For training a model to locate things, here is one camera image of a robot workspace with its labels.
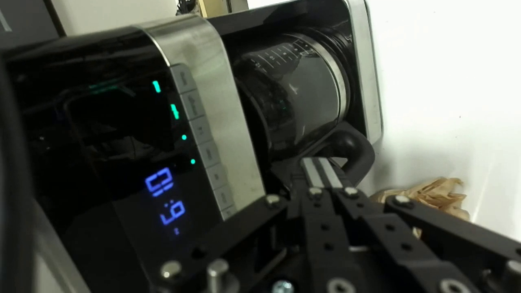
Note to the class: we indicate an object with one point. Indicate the crumpled brown paper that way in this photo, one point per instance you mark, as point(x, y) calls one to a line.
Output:
point(440, 193)

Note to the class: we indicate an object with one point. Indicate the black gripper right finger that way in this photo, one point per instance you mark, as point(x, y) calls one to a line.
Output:
point(425, 250)

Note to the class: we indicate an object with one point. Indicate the black coffeemaker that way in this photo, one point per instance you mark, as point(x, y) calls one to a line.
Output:
point(137, 141)

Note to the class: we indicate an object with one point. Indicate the glass coffee carafe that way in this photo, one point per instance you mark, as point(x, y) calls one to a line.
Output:
point(296, 94)

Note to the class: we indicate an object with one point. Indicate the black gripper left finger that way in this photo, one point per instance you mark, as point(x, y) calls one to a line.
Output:
point(296, 243)

